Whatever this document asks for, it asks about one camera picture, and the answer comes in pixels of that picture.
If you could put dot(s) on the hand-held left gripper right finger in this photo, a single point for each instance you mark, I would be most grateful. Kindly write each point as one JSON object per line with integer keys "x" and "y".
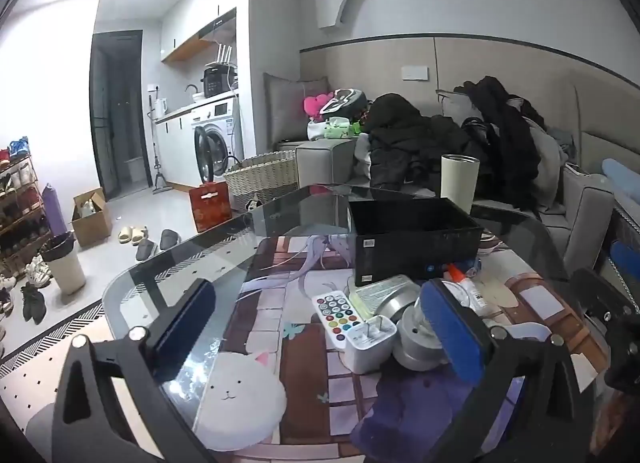
{"x": 450, "y": 330}

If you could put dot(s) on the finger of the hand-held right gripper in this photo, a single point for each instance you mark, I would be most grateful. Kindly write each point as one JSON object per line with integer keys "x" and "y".
{"x": 627, "y": 258}
{"x": 600, "y": 300}

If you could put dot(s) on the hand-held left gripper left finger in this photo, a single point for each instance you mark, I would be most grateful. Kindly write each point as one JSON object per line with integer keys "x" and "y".
{"x": 185, "y": 315}

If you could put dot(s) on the white bottle with orange cap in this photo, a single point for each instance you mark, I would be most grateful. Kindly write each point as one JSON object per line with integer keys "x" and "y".
{"x": 470, "y": 288}

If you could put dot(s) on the white charger plug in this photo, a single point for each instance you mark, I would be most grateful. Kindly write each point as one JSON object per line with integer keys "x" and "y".
{"x": 367, "y": 348}

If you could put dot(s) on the labelled clear plastic packet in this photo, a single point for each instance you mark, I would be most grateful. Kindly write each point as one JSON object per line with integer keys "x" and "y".
{"x": 375, "y": 290}

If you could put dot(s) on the black storage box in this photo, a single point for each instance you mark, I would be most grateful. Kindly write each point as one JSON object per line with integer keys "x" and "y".
{"x": 415, "y": 248}

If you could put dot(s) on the white remote with coloured buttons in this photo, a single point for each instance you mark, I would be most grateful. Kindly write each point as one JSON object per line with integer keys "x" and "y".
{"x": 332, "y": 315}

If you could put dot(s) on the grey sofa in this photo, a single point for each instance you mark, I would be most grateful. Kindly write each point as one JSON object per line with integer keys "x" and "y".
{"x": 580, "y": 213}

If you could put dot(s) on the grey slipper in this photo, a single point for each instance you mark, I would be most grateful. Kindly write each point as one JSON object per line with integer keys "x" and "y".
{"x": 146, "y": 249}
{"x": 170, "y": 239}

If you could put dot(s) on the blue roll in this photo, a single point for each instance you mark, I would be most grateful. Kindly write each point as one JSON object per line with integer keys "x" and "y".
{"x": 622, "y": 173}

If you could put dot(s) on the beige slipper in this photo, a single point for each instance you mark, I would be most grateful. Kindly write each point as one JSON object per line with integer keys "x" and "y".
{"x": 125, "y": 234}
{"x": 140, "y": 234}

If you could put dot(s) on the white cat cushion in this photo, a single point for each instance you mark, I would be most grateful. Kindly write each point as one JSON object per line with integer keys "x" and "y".
{"x": 240, "y": 393}

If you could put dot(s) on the printed anime desk mat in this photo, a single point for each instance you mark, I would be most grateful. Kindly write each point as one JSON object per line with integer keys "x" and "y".
{"x": 280, "y": 263}

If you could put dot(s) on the red gift bag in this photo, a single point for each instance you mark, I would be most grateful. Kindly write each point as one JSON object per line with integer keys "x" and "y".
{"x": 210, "y": 205}

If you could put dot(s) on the cardboard box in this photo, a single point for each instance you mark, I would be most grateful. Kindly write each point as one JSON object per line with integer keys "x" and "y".
{"x": 92, "y": 225}

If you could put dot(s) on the white trash bin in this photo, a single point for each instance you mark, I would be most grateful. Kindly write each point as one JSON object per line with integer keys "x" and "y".
{"x": 65, "y": 268}

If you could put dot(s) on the grey hoodie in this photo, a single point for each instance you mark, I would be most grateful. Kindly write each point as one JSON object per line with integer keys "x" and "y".
{"x": 547, "y": 153}

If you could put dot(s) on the patterned rug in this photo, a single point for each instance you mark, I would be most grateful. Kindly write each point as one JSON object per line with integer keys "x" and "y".
{"x": 50, "y": 373}

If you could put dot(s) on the white tumbler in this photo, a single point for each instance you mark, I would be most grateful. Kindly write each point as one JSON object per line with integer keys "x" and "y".
{"x": 460, "y": 183}

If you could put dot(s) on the white sneaker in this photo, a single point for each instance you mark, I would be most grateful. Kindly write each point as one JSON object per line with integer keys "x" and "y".
{"x": 39, "y": 270}

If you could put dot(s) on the black shoe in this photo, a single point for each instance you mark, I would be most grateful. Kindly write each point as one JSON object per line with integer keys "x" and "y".
{"x": 32, "y": 300}

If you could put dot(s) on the mop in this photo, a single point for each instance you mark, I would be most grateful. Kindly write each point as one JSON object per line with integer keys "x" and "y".
{"x": 156, "y": 163}

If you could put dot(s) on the white plastic bin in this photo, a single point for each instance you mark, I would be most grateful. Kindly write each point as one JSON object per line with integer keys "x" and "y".
{"x": 135, "y": 168}

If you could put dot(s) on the wicker basket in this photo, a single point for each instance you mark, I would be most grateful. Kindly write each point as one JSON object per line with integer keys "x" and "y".
{"x": 265, "y": 175}

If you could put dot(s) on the white kitchen counter cabinet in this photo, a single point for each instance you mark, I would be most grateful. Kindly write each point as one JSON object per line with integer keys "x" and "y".
{"x": 172, "y": 148}

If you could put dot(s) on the purple yoga mat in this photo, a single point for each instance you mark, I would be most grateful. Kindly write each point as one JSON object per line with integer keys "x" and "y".
{"x": 52, "y": 210}

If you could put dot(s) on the black coat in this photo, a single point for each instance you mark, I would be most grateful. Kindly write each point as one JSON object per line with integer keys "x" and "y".
{"x": 505, "y": 133}

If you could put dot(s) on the white washing machine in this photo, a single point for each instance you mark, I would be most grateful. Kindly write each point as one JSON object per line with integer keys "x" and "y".
{"x": 215, "y": 143}

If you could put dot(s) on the black puffer jacket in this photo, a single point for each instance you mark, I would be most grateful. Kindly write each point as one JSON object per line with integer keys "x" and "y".
{"x": 400, "y": 143}

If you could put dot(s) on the wooden shoe rack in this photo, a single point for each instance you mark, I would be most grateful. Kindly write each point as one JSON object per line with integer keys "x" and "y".
{"x": 20, "y": 213}

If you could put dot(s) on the white kettle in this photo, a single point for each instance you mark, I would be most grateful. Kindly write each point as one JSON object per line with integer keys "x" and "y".
{"x": 160, "y": 107}

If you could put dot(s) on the dark door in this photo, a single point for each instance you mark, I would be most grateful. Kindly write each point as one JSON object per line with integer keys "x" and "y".
{"x": 117, "y": 108}

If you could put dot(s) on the grey pillow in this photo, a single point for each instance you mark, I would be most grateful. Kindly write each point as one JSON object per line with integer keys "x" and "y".
{"x": 285, "y": 108}

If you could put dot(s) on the pink plush toy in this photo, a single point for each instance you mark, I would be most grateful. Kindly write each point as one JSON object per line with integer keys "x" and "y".
{"x": 315, "y": 104}

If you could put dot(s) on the dark helmet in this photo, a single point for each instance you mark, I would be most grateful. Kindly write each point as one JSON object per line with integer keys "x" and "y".
{"x": 345, "y": 100}

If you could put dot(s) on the white router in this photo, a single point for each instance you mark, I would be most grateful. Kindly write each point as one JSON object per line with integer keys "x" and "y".
{"x": 222, "y": 60}

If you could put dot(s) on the white wall socket panel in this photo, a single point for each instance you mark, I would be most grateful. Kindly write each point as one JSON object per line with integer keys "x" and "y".
{"x": 415, "y": 73}

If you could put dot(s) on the white wall cabinet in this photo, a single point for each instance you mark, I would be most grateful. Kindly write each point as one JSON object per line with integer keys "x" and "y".
{"x": 190, "y": 13}

